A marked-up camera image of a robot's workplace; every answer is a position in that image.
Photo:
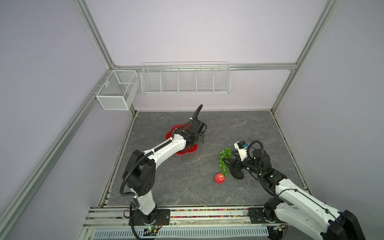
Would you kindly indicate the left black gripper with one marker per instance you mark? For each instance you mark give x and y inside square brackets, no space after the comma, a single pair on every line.
[201,141]

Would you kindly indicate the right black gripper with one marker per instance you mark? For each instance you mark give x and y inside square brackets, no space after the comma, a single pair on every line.
[233,162]

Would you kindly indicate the red apple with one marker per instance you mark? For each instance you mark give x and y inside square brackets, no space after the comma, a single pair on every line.
[219,178]

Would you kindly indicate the dark avocado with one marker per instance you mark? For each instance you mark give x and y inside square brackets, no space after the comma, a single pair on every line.
[237,173]

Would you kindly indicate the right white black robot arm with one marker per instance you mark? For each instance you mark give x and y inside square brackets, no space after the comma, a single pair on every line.
[291,204]

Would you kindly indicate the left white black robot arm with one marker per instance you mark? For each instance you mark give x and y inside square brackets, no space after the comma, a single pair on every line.
[139,176]

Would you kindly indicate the white vent grille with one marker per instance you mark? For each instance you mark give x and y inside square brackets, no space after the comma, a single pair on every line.
[183,233]

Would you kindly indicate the small white mesh basket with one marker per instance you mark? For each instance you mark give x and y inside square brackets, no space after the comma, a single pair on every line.
[118,90]

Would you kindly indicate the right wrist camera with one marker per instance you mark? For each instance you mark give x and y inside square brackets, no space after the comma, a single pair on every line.
[241,147]

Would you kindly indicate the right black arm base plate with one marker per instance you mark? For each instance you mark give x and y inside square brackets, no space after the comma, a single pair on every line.
[261,215]

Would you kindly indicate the long white wire basket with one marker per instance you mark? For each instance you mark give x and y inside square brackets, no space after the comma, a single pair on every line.
[186,78]

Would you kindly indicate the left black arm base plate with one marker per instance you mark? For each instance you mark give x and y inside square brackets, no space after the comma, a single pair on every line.
[156,217]

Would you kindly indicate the aluminium front rail frame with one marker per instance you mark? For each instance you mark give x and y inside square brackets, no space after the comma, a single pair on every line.
[181,217]

